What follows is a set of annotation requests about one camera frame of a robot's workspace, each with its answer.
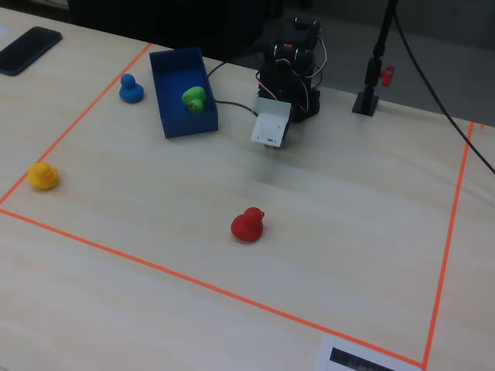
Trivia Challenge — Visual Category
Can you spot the black smartphone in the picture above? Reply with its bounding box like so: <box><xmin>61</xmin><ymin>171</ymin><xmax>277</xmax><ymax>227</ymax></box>
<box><xmin>0</xmin><ymin>26</ymin><xmax>63</xmax><ymax>77</ymax></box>

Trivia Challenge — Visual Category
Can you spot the blue rubber duck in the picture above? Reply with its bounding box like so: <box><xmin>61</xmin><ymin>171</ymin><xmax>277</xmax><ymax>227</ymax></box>
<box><xmin>118</xmin><ymin>73</ymin><xmax>145</xmax><ymax>104</ymax></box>

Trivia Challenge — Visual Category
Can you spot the green rubber duck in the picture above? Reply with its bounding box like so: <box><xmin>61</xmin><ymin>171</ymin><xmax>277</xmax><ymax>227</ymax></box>
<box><xmin>181</xmin><ymin>85</ymin><xmax>207</xmax><ymax>114</ymax></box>

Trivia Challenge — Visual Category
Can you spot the white printed paper label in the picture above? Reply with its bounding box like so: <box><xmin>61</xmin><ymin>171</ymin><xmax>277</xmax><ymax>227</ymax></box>
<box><xmin>315</xmin><ymin>335</ymin><xmax>422</xmax><ymax>371</ymax></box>

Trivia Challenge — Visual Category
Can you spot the orange tape line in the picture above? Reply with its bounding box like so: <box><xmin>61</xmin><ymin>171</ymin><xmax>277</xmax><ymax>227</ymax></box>
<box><xmin>422</xmin><ymin>121</ymin><xmax>475</xmax><ymax>369</ymax></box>
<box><xmin>0</xmin><ymin>207</ymin><xmax>425</xmax><ymax>368</ymax></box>
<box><xmin>0</xmin><ymin>42</ymin><xmax>153</xmax><ymax>205</ymax></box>

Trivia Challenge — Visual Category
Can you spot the black camera stand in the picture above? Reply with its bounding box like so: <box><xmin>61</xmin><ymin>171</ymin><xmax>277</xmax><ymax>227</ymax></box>
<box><xmin>351</xmin><ymin>0</ymin><xmax>399</xmax><ymax>117</ymax></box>

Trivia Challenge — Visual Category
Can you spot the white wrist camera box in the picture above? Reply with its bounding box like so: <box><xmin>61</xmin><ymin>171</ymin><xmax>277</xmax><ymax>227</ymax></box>
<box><xmin>251</xmin><ymin>96</ymin><xmax>293</xmax><ymax>149</ymax></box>

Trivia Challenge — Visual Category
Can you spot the black stand cable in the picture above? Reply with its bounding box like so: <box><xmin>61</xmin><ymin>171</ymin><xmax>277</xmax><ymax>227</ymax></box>
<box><xmin>392</xmin><ymin>7</ymin><xmax>495</xmax><ymax>175</ymax></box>

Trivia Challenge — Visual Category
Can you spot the yellow rubber duck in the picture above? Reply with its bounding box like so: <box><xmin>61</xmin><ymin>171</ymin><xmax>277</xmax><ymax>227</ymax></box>
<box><xmin>26</xmin><ymin>162</ymin><xmax>60</xmax><ymax>191</ymax></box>

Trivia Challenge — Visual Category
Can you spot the grey camera cable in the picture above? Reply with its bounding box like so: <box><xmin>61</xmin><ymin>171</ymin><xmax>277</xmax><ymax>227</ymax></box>
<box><xmin>207</xmin><ymin>49</ymin><xmax>260</xmax><ymax>117</ymax></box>

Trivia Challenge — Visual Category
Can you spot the red rubber duck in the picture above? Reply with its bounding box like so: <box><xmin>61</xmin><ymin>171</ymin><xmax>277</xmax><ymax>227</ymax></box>
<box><xmin>230</xmin><ymin>206</ymin><xmax>267</xmax><ymax>243</ymax></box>

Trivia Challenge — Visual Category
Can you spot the blue plastic box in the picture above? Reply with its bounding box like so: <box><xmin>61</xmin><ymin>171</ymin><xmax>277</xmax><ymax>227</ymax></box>
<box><xmin>148</xmin><ymin>46</ymin><xmax>220</xmax><ymax>139</ymax></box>

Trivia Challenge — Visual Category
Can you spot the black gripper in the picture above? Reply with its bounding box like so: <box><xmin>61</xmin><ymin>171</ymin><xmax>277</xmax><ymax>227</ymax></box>
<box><xmin>277</xmin><ymin>114</ymin><xmax>294</xmax><ymax>149</ymax></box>

